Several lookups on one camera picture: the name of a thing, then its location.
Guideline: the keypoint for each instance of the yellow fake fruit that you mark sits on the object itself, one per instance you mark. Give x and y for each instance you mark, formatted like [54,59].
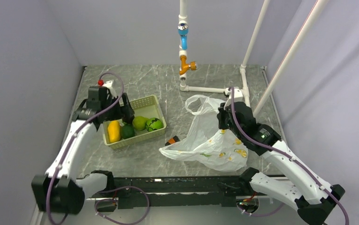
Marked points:
[114,131]

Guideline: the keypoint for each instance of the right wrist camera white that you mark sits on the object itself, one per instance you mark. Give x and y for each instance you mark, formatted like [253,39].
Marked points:
[233,94]

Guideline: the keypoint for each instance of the orange black brush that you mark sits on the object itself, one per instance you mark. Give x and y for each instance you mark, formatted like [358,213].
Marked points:
[172,140]

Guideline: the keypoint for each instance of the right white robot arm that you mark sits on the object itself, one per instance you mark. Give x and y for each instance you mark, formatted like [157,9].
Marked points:
[309,195]

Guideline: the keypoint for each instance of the blue pipe valve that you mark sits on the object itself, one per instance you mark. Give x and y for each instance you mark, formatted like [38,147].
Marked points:
[183,32]

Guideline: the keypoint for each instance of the orange pipe valve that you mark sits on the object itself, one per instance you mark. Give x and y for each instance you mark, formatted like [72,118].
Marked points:
[186,66]

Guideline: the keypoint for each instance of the white pvc pipe frame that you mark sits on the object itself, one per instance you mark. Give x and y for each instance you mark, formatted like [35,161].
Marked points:
[314,13]

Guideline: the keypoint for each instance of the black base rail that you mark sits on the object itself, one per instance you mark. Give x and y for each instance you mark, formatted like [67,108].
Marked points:
[129,193]

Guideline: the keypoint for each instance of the white plastic bag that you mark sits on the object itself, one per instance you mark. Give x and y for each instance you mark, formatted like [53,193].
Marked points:
[217,149]

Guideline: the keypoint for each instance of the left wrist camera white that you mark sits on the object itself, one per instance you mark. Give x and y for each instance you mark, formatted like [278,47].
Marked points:
[108,84]

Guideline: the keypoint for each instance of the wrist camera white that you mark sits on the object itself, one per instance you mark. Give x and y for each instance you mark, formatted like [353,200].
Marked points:
[108,84]
[233,94]

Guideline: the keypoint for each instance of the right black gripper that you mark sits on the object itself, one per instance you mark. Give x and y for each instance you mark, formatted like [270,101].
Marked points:
[220,116]

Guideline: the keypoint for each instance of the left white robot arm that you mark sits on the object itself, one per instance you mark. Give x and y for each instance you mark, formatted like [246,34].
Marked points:
[59,190]

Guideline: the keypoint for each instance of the green black striped fake melon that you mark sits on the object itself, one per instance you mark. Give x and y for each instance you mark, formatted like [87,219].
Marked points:
[154,124]

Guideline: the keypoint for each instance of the pale green plastic basket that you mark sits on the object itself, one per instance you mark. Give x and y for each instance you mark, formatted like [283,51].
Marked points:
[147,107]

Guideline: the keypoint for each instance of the light green fake fruit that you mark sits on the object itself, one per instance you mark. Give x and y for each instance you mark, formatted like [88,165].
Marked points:
[139,123]

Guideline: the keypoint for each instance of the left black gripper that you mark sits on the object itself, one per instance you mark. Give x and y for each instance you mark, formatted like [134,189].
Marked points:
[124,111]

